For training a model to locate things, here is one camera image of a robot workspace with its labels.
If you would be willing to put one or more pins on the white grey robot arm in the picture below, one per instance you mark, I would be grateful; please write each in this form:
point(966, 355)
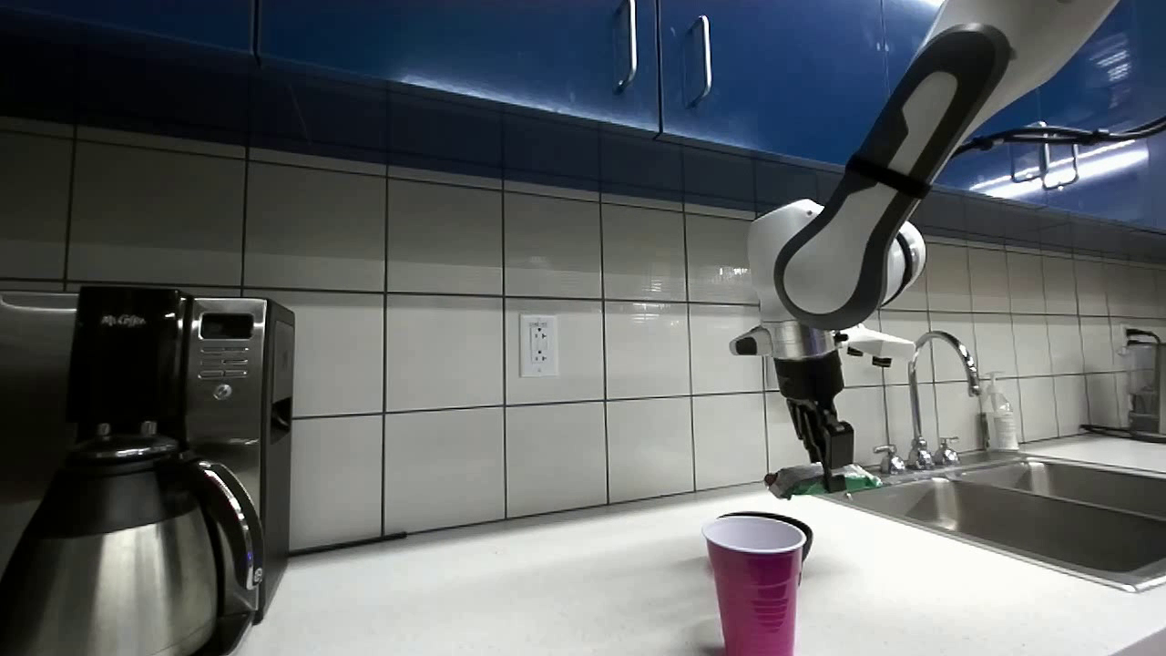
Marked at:
point(824, 267)

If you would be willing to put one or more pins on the appliance at far right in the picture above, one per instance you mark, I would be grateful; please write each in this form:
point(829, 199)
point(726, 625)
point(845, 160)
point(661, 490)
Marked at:
point(1147, 385)

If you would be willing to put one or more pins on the green candy bar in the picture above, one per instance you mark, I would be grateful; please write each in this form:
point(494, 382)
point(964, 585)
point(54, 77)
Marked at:
point(817, 482)

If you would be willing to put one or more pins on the steel coffee carafe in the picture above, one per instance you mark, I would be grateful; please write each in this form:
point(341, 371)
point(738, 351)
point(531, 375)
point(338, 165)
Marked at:
point(143, 556)

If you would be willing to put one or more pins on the blue upper cabinets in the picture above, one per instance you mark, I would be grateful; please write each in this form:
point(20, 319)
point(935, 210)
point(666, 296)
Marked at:
point(743, 105)

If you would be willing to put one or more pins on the stainless steel coffee maker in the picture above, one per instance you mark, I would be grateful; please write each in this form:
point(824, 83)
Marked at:
point(236, 402)

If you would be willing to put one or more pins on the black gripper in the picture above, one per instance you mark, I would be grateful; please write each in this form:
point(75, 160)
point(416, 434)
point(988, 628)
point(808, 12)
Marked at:
point(811, 387)

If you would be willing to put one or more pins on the pink plastic cup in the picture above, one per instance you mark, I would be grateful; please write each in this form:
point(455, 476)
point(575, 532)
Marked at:
point(757, 580)

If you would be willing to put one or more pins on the stainless steel sink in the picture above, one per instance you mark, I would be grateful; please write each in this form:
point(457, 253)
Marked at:
point(1090, 524)

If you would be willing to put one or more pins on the clear soap dispenser bottle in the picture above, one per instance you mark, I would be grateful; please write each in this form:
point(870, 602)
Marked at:
point(1001, 420)

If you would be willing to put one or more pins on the white wall outlet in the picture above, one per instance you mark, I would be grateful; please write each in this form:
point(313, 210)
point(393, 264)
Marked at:
point(536, 345)

